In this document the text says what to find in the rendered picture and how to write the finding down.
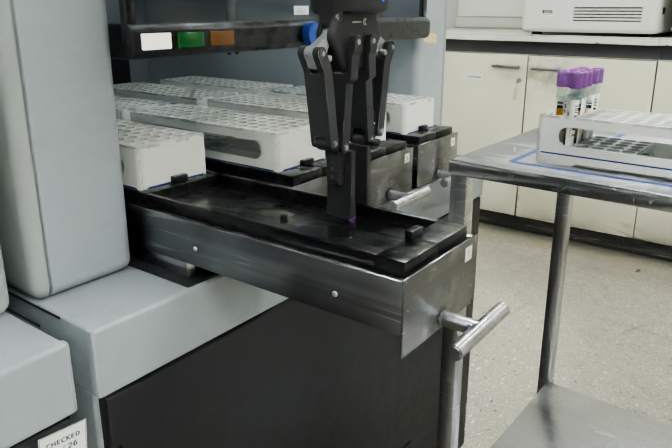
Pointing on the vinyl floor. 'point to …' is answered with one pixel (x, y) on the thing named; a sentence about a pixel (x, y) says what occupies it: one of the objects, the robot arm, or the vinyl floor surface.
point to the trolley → (544, 413)
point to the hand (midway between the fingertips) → (349, 180)
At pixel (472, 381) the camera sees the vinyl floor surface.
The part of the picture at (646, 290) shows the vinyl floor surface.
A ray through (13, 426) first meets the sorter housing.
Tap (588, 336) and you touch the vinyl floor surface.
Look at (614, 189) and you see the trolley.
